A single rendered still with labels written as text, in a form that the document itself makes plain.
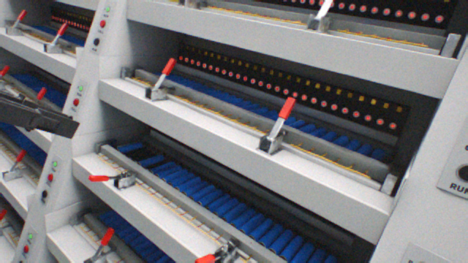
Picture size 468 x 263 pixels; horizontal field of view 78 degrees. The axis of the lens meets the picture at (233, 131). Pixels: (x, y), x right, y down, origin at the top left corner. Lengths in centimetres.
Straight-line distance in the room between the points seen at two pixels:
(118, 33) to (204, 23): 24
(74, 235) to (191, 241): 36
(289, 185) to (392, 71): 20
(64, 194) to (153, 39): 43
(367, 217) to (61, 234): 66
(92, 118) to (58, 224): 27
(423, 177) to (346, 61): 17
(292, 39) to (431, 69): 18
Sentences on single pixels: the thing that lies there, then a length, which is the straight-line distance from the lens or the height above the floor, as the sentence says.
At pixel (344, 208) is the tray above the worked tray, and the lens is 40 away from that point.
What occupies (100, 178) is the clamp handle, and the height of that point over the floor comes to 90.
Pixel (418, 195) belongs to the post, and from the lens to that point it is 39.
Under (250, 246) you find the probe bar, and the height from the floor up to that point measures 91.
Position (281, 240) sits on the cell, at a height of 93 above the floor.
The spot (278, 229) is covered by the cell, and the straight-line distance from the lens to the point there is 55.
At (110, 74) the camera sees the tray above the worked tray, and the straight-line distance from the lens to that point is 72.
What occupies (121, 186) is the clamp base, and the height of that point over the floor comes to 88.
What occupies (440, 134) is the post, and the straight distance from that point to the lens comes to 39.
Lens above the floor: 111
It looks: 5 degrees down
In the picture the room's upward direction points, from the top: 21 degrees clockwise
